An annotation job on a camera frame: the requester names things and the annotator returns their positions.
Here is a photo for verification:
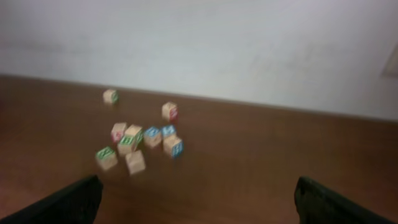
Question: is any wooden block green letter B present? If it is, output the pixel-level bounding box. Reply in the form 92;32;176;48
118;136;135;156

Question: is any far wooden block green side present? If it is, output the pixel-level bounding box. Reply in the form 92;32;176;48
103;89;119;105

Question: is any wooden block blue side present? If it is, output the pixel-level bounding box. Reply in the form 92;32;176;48
163;135;183;157

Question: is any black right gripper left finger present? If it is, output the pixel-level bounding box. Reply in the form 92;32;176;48
1;175;103;224

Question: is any wooden block blue letter D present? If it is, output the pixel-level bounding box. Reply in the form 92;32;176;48
144;126;162;148

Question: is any wooden block red side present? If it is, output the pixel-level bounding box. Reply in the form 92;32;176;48
162;102;178;122

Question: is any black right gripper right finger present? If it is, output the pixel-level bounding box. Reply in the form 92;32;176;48
294;176;393;224

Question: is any wooden block green letter R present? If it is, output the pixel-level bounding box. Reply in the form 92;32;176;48
95;146;118;170

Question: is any wooden block blue number 5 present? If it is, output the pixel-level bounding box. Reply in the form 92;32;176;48
160;124;177;139

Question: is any wooden block red letter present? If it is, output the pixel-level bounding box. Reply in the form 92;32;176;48
111;123;127;142

